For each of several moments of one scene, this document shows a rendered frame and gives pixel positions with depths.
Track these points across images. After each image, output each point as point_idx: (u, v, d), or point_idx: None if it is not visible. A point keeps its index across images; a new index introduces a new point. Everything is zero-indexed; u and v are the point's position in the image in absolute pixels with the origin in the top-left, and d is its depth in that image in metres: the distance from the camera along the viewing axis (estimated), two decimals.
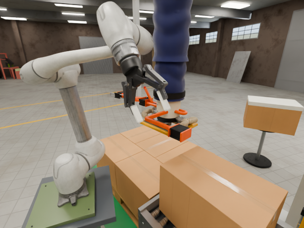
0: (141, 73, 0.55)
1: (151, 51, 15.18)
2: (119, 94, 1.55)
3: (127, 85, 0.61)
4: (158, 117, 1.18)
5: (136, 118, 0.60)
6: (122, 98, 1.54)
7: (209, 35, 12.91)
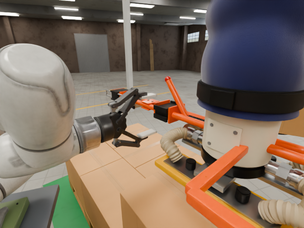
0: None
1: (149, 49, 14.75)
2: (117, 94, 0.82)
3: (116, 107, 0.47)
4: (209, 159, 0.43)
5: None
6: None
7: None
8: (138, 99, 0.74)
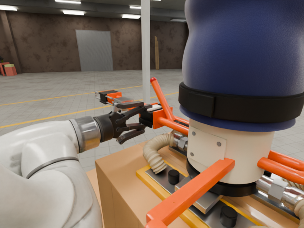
0: None
1: (154, 46, 14.05)
2: (105, 96, 0.77)
3: (118, 109, 0.48)
4: (192, 173, 0.37)
5: (152, 107, 0.58)
6: (109, 104, 0.76)
7: None
8: (125, 102, 0.69)
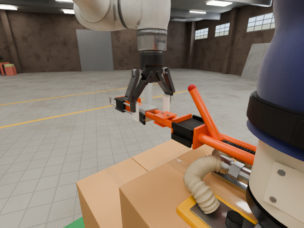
0: (162, 73, 0.54)
1: None
2: (122, 103, 0.67)
3: (139, 76, 0.50)
4: (268, 222, 0.27)
5: (139, 116, 0.52)
6: (128, 112, 0.65)
7: (219, 27, 11.72)
8: (149, 111, 0.58)
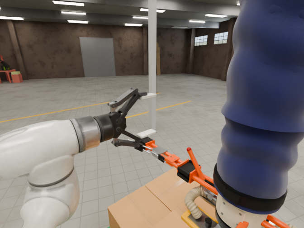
0: None
1: (156, 52, 14.40)
2: (141, 146, 1.01)
3: (116, 107, 0.48)
4: (221, 223, 0.62)
5: None
6: (146, 152, 1.00)
7: (218, 35, 12.13)
8: (162, 153, 0.93)
